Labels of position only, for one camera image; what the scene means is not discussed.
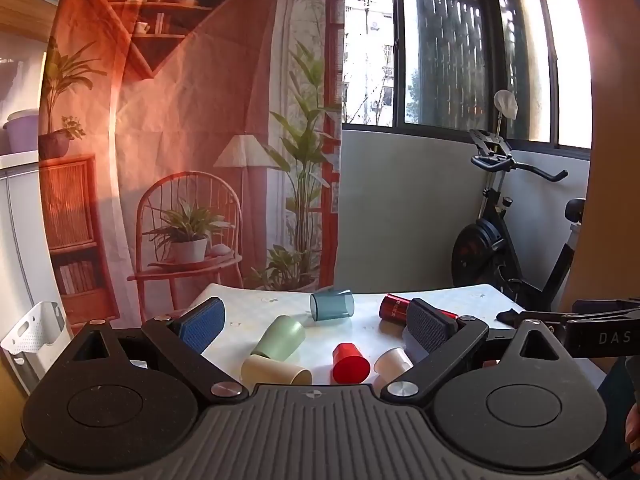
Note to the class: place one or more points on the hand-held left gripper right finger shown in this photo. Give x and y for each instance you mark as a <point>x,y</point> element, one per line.
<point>429,329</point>

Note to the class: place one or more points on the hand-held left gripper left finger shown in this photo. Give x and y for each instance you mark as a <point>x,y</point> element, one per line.
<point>199,329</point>

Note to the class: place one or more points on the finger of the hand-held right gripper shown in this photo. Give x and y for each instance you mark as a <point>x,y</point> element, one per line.
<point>532,316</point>

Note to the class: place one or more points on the shiny dark red cup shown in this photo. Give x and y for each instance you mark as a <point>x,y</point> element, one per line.
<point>395,308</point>

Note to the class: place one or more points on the white cup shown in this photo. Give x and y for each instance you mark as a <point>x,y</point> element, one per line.
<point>392,364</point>

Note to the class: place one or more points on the green cup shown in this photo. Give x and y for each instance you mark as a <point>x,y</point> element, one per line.
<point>279,338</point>

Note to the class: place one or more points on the cream cup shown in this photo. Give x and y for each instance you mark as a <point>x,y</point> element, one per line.
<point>272,371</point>

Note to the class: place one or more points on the clear blue-grey cup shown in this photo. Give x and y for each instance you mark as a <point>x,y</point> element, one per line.
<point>332,305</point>

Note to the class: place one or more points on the black exercise bike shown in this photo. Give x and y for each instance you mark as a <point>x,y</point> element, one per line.
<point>492,245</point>

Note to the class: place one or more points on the white plastic basket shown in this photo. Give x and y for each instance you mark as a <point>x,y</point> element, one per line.
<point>35,332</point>

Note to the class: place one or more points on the brown wooden board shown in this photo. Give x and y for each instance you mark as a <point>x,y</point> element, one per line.
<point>607,160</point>

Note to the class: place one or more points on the white cabinet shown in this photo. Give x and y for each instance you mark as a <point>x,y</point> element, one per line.
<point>22,230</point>

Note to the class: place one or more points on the printed backdrop cloth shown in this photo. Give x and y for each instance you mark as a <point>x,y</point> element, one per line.
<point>190,125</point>

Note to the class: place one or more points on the white rounded object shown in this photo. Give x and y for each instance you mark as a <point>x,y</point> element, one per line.
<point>506,102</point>

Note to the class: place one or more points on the purple plastic tub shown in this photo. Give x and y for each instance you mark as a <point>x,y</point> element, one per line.
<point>22,132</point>

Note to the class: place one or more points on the dark framed window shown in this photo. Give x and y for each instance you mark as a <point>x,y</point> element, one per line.
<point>442,45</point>

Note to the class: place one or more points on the wooden wall cabinet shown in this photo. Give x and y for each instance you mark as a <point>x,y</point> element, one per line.
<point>27,0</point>

